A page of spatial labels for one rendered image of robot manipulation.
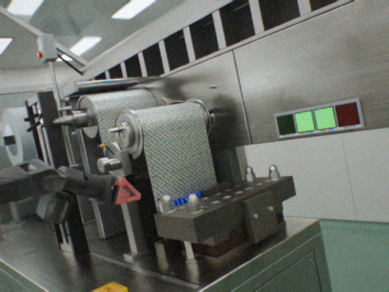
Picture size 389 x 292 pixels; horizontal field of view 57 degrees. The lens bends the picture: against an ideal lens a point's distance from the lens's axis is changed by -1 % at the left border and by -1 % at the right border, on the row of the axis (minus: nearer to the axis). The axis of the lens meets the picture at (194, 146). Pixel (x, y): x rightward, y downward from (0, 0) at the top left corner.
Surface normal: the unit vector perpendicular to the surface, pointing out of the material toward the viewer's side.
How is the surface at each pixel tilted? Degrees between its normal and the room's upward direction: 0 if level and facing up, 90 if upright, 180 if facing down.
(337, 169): 90
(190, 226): 90
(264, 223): 90
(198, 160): 90
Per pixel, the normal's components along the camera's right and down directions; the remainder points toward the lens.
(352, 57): -0.74, 0.19
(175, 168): 0.64, -0.09
